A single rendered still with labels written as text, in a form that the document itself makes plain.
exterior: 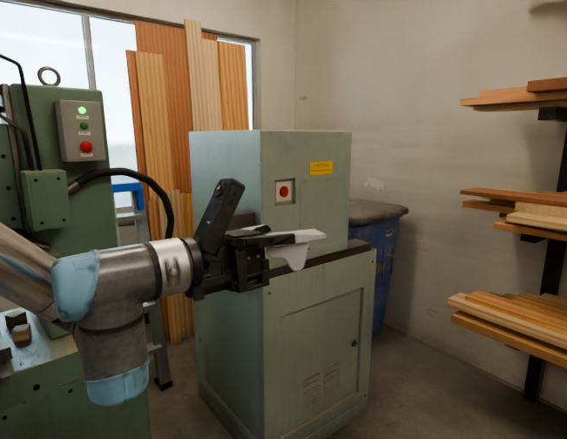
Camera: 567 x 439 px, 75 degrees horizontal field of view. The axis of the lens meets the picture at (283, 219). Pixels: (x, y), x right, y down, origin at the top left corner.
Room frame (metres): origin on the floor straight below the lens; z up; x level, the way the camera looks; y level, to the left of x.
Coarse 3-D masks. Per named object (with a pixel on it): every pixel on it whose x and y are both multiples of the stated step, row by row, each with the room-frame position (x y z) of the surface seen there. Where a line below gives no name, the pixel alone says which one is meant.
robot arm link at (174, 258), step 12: (156, 240) 0.47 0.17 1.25; (168, 240) 0.47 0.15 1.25; (180, 240) 0.47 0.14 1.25; (156, 252) 0.44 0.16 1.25; (168, 252) 0.45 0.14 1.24; (180, 252) 0.45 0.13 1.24; (168, 264) 0.44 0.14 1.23; (180, 264) 0.44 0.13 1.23; (192, 264) 0.46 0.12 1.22; (168, 276) 0.44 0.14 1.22; (180, 276) 0.44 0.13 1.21; (192, 276) 0.46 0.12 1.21; (168, 288) 0.43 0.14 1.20; (180, 288) 0.45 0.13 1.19
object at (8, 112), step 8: (0, 88) 1.02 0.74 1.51; (8, 88) 1.00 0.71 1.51; (0, 96) 1.03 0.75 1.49; (8, 96) 1.00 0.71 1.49; (0, 104) 1.05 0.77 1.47; (8, 104) 1.00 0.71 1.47; (8, 112) 1.00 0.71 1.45; (0, 120) 1.09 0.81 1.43; (8, 128) 1.00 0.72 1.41; (16, 136) 1.01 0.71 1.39; (16, 144) 1.00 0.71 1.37; (16, 152) 1.00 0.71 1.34; (16, 160) 1.00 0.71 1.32; (16, 168) 1.00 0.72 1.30; (16, 176) 1.00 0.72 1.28; (24, 208) 1.00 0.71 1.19; (24, 216) 1.00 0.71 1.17; (24, 224) 1.00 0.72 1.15
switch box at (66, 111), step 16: (64, 112) 1.00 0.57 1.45; (96, 112) 1.05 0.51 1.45; (64, 128) 1.00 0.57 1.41; (96, 128) 1.05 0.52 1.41; (64, 144) 1.00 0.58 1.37; (80, 144) 1.02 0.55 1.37; (96, 144) 1.05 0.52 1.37; (64, 160) 1.01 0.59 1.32; (80, 160) 1.02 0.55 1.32; (96, 160) 1.05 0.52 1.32
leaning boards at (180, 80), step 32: (160, 32) 2.64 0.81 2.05; (192, 32) 2.75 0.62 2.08; (128, 64) 2.47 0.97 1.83; (160, 64) 2.57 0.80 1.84; (192, 64) 2.72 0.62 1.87; (224, 64) 2.86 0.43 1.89; (160, 96) 2.55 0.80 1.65; (192, 96) 2.70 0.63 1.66; (224, 96) 2.84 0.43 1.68; (160, 128) 2.53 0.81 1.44; (192, 128) 2.69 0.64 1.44; (224, 128) 2.82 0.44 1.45; (160, 160) 2.51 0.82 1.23; (160, 224) 2.34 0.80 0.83; (192, 224) 2.50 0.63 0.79; (192, 320) 2.44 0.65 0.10
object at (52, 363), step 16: (0, 320) 1.11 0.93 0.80; (32, 320) 1.11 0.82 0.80; (0, 336) 1.01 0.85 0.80; (32, 336) 1.01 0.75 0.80; (64, 336) 1.01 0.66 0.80; (16, 352) 0.92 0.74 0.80; (32, 352) 0.92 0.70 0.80; (48, 352) 0.92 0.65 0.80; (64, 352) 0.93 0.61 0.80; (16, 368) 0.85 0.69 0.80; (32, 368) 0.86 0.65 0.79; (48, 368) 0.88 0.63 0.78; (64, 368) 0.91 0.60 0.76; (80, 368) 0.93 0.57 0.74; (0, 384) 0.81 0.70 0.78; (16, 384) 0.83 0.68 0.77; (32, 384) 0.85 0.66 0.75; (48, 384) 0.88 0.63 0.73; (64, 384) 0.90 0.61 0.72; (0, 400) 0.81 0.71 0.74; (16, 400) 0.83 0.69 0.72
